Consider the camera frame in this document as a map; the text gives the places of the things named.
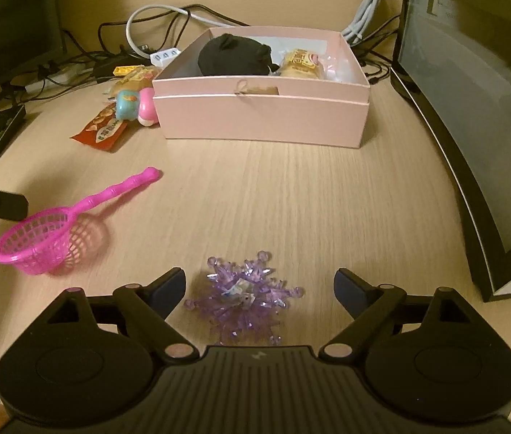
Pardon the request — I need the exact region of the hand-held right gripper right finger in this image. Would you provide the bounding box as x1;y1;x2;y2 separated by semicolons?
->
319;268;475;362

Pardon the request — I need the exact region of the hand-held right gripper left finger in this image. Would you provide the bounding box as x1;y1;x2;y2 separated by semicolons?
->
45;268;199;362

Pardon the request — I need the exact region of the purple crystal snowflake ornament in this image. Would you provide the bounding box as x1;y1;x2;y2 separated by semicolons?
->
184;251;305;346

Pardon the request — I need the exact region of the pink cardboard box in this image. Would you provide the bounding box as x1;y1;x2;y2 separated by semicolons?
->
152;26;370;150

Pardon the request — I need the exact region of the pink plastic net scoop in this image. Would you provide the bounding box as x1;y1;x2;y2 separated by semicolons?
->
0;167;162;276

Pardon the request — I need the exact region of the red snack packet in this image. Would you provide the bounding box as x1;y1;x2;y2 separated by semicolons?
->
71;103;129;151

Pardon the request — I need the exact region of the teal and pink toy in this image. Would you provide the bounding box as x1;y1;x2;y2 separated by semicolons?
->
115;87;160;126

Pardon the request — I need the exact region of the black power adapter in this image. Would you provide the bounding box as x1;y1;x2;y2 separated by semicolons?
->
93;52;152;80

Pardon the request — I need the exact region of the yellow wrapped snack packet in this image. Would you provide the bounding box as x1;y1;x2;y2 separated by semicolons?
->
106;65;163;98

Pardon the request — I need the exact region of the white usb hub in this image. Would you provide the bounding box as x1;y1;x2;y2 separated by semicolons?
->
150;47;180;68

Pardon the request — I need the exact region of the yellow bread snack packet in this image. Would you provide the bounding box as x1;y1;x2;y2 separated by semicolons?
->
278;48;328;80

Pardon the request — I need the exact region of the black cloth pouch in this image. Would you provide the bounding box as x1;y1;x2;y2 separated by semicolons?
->
196;33;278;77

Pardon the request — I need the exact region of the curved black monitor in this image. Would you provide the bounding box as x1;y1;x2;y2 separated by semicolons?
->
391;0;511;303

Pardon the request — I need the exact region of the black cable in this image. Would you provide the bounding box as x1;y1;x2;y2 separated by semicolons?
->
97;4;238;61

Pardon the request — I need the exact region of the bundle of white cables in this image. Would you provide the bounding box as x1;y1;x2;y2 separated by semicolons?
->
340;0;392;46

